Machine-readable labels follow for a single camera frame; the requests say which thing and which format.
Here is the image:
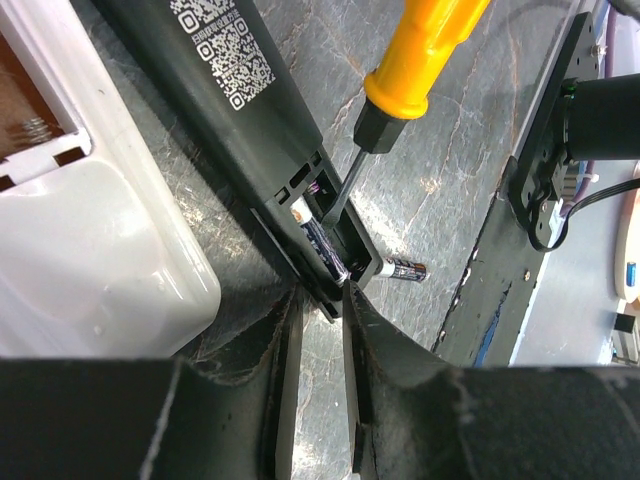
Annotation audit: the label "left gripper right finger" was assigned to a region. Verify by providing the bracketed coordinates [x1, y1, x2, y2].
[343, 281, 639, 479]

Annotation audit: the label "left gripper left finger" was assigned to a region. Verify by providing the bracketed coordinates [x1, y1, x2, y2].
[1, 289, 304, 479]

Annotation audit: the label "black battery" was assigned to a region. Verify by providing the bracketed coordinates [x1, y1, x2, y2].
[290, 197, 350, 286]
[376, 258, 427, 282]

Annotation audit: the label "white remote blue batteries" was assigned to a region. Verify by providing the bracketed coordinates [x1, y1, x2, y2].
[1, 1, 221, 358]

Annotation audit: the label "orange handled screwdriver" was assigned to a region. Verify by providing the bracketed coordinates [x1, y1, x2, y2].
[322, 0, 490, 228]

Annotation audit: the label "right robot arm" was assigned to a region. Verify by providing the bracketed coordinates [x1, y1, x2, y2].
[564, 74, 640, 161]

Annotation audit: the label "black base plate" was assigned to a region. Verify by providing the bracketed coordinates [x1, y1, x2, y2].
[432, 13, 599, 367]

